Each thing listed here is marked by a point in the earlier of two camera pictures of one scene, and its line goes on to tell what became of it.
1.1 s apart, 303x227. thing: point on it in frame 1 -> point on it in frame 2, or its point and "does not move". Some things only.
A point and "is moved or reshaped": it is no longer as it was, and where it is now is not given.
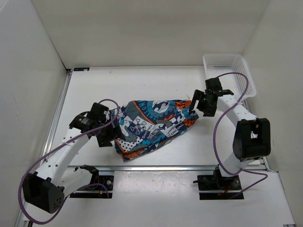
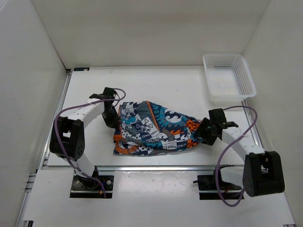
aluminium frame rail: (147, 169) does not move
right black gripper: (199, 95) -> (208, 140)
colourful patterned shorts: (148, 125) is moved or reshaped
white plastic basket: (216, 64) does not move
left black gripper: (115, 133) -> (114, 122)
